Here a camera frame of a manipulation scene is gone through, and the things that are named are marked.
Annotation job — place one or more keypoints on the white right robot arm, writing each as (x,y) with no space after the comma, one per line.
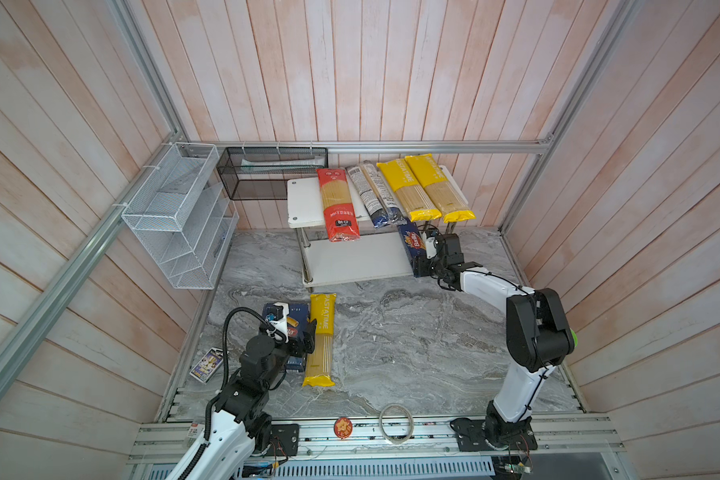
(538,335)

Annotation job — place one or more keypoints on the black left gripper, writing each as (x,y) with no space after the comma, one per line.
(308,341)

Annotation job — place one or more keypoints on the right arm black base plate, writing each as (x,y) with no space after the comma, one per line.
(493,434)

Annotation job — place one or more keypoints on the red round sticker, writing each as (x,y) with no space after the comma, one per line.
(343,428)

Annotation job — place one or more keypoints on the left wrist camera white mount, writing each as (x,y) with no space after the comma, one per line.
(276,315)

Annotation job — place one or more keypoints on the white two-tier shelf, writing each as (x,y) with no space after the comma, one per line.
(378,253)

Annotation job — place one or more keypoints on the black mesh basket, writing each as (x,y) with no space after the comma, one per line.
(261,173)

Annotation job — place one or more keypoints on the clear blue spaghetti bag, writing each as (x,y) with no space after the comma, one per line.
(376,195)

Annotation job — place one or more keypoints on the dark blue pasta box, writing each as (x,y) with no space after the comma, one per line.
(297,311)

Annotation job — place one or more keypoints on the blue Barilla spaghetti box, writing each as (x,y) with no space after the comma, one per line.
(415,249)

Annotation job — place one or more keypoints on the small card pack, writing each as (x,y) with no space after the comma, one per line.
(207,365)

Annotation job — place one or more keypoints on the red spaghetti bag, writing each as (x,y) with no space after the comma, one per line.
(338,210)

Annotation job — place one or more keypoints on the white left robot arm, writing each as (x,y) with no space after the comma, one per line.
(235,424)

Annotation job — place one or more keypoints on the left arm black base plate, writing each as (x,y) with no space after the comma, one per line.
(273,439)

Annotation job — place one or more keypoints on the clear tape roll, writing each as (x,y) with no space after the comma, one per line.
(396,424)

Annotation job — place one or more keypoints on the green plastic goblet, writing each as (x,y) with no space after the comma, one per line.
(575,339)

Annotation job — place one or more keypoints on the yellow pasta bag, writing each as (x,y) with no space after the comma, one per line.
(319,363)
(446,198)
(408,191)

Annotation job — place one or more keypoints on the white wire mesh rack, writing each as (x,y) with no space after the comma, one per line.
(182,217)

